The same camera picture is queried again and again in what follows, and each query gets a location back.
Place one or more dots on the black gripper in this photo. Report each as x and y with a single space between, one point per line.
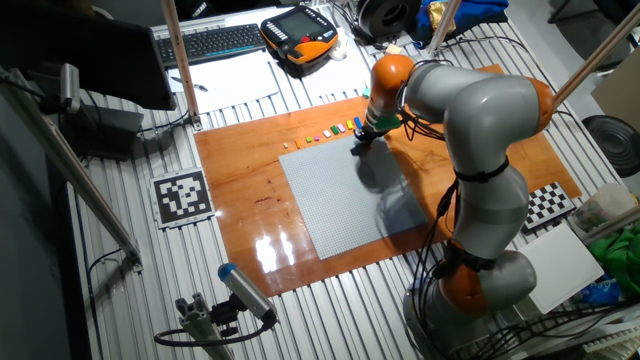
371 134

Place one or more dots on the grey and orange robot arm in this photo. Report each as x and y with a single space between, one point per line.
485 125

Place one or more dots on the yellow Lego brick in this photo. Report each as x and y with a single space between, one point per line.
349 125

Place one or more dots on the pink Lego brick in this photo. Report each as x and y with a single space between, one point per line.
341 128

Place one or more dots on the grey Lego baseplate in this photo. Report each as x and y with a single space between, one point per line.
320 190

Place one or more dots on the small teal block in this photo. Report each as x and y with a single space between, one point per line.
367 92

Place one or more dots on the white crumpled tissue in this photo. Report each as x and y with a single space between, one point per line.
339 49

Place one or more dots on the small tan block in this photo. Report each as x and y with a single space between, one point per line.
393 49

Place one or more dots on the black round spool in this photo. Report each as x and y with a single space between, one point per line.
385 17

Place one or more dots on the orange black teach pendant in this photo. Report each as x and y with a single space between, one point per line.
300 32

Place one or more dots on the glossy wooden board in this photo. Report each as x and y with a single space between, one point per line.
240 200

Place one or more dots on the gold foil wrap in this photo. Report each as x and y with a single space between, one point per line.
439 14

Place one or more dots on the blue cloth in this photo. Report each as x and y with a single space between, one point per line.
480 12

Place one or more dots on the black computer keyboard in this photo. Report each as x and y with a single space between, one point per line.
210 44

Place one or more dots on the dark pen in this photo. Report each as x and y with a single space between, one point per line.
189 84

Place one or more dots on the black white fiducial marker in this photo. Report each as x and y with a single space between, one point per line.
182 198

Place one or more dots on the black white checkerboard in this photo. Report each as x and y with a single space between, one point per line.
547 205

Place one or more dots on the white flat box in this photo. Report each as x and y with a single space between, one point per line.
565 270

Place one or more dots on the short aluminium profile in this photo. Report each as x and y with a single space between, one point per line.
200 325

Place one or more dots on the clear plastic jar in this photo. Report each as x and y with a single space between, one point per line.
605 205

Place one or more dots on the black ribbed round object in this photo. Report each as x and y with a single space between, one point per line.
617 145

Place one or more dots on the dark box under monitor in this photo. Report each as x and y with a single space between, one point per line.
105 132

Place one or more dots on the blue plastic bag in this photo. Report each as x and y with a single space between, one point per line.
600 292

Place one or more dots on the green cloth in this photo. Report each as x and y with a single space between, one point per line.
625 260

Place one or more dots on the black computer monitor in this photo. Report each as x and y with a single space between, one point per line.
90 50

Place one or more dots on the white ribbed plastic part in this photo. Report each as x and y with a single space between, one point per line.
612 341

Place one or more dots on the silver frame post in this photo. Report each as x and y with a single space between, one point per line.
442 27

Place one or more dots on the silver camera with blue end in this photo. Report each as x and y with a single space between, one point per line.
245 291

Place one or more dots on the slanted frame post with bracket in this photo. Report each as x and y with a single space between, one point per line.
179 60

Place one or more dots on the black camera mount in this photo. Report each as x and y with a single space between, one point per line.
224 315

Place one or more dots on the slanted bare frame post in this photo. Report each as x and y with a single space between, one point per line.
600 50

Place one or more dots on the silver camera on beam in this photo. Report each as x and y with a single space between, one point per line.
70 87

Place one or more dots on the long aluminium frame beam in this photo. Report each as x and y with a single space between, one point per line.
65 160

